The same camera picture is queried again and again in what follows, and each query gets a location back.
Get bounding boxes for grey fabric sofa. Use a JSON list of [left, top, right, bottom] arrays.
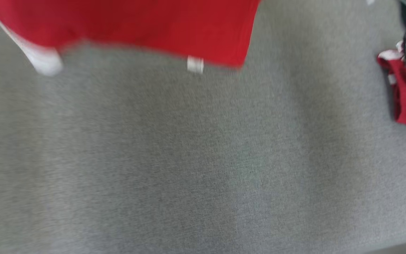
[[0, 0, 406, 254]]

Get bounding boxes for red jersey with white trim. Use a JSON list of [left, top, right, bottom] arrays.
[[0, 0, 261, 76]]

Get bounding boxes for red shorts with white stripe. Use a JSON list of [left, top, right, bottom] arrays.
[[377, 49, 406, 128]]

